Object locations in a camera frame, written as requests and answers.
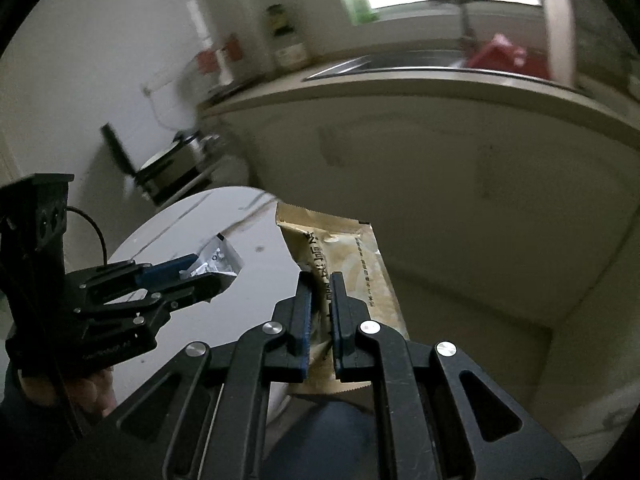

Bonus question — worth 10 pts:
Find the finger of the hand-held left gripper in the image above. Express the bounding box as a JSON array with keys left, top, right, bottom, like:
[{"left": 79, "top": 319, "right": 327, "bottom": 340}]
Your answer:
[
  {"left": 74, "top": 273, "right": 237, "bottom": 322},
  {"left": 69, "top": 254, "right": 202, "bottom": 292}
]

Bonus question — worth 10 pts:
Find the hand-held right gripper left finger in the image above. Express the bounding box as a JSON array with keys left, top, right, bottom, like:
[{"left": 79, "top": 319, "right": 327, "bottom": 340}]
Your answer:
[{"left": 60, "top": 271, "right": 315, "bottom": 480}]

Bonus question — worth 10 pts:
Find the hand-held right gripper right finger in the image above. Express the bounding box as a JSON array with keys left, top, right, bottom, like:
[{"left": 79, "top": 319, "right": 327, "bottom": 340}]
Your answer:
[{"left": 329, "top": 271, "right": 585, "bottom": 480}]

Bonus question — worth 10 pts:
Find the silver foil wrapper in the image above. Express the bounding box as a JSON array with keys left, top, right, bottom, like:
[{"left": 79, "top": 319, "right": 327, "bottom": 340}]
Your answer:
[{"left": 180, "top": 232, "right": 246, "bottom": 282}]

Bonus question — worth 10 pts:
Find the tan snack wrapper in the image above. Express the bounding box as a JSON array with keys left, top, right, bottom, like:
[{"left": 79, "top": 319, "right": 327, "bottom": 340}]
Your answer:
[{"left": 275, "top": 201, "right": 411, "bottom": 398}]

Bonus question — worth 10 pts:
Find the person's left hand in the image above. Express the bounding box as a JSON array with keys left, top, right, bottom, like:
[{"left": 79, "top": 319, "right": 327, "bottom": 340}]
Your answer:
[{"left": 20, "top": 366, "right": 119, "bottom": 418}]

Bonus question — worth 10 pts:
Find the silver rice cooker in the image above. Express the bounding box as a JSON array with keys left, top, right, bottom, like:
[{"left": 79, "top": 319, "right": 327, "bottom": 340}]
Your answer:
[{"left": 100, "top": 122, "right": 221, "bottom": 197}]

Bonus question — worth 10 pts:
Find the dark blue cloth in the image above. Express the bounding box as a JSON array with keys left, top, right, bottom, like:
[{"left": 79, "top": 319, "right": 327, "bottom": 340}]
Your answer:
[{"left": 265, "top": 392, "right": 381, "bottom": 480}]

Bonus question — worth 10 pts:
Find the kitchen counter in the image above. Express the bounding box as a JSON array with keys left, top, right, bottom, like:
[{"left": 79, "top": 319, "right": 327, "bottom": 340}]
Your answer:
[{"left": 197, "top": 50, "right": 640, "bottom": 411}]

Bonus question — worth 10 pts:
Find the white rice spoon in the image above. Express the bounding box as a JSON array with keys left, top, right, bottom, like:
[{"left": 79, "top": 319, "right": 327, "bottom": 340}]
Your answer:
[{"left": 215, "top": 47, "right": 235, "bottom": 86}]

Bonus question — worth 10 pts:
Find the white container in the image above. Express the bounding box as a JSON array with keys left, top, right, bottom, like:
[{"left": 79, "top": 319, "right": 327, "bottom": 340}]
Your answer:
[{"left": 275, "top": 42, "right": 309, "bottom": 70}]

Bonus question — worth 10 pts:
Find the dark lidded jar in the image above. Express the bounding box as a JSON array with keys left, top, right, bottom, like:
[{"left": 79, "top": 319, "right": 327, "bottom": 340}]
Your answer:
[{"left": 266, "top": 4, "right": 291, "bottom": 37}]

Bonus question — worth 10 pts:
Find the steel sink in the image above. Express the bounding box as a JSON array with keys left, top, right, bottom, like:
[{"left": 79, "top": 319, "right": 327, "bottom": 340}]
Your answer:
[{"left": 302, "top": 52, "right": 472, "bottom": 84}]

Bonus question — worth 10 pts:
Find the red basin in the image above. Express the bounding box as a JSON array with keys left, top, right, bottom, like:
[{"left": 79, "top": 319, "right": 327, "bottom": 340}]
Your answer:
[{"left": 465, "top": 32, "right": 551, "bottom": 81}]

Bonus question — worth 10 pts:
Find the kitchen faucet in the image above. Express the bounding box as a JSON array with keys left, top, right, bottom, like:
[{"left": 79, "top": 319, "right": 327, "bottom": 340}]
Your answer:
[{"left": 395, "top": 0, "right": 479, "bottom": 54}]

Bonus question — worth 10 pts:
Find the black cable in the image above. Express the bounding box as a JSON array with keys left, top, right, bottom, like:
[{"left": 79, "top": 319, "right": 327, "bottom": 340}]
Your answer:
[{"left": 64, "top": 206, "right": 109, "bottom": 267}]

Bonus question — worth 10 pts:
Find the white power cord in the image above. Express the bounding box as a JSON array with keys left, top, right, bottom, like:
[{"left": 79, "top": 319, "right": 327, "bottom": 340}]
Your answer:
[{"left": 142, "top": 80, "right": 197, "bottom": 134}]

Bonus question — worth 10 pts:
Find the red wall holder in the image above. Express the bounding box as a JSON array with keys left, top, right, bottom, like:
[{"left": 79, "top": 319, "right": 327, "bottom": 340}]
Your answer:
[{"left": 197, "top": 35, "right": 244, "bottom": 74}]

